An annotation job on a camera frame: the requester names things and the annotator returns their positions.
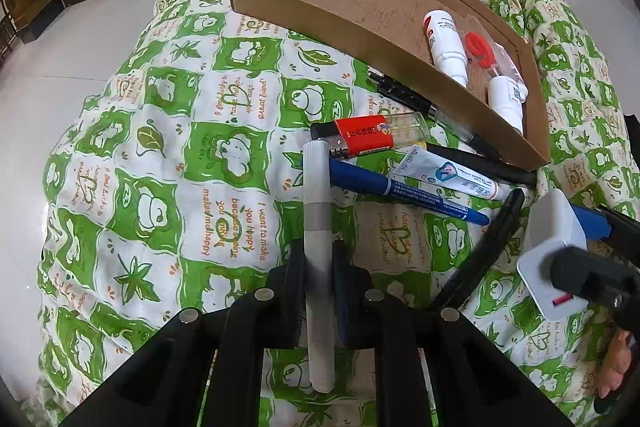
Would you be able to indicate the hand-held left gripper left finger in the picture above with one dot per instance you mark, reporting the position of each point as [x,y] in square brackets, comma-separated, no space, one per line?
[290,302]

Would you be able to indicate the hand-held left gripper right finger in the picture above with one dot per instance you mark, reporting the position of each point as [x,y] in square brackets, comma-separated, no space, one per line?
[350,307]

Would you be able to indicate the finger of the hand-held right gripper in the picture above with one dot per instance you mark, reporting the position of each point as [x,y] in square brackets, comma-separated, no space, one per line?
[595,222]
[595,277]

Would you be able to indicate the white charger plug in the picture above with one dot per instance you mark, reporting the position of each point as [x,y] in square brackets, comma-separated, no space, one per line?
[550,237]

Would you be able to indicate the white grey marker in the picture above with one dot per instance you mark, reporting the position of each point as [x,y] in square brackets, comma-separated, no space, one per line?
[316,217]

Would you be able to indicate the thick black marker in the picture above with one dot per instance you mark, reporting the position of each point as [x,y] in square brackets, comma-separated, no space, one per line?
[490,167]

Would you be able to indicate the blue marker pen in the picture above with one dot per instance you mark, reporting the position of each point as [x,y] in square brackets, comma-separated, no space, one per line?
[400,192]

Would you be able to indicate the wide white bottle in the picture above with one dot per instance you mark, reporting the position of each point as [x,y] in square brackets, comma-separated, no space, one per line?
[505,102]

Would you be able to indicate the white tube with barcode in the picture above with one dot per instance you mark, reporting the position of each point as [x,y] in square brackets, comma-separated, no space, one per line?
[520,89]

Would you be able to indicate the red candle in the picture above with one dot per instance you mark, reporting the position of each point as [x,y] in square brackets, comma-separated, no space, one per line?
[480,52]

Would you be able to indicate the white spray bottle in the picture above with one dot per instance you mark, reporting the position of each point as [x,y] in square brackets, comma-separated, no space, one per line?
[445,47]

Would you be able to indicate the person's right hand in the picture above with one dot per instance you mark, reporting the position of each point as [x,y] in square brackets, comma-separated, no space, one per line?
[617,367]

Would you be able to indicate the black curved strip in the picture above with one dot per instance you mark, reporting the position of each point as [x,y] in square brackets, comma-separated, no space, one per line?
[490,237]

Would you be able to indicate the small white printed tube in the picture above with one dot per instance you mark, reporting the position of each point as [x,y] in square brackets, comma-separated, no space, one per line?
[450,174]

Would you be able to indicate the red lighter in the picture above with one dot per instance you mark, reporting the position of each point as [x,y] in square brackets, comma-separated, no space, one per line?
[365,134]

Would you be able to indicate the green white printed blanket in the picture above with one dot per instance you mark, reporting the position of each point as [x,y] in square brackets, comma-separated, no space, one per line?
[150,157]

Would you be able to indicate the black ballpoint pen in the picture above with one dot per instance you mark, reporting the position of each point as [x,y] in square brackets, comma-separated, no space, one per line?
[405,93]

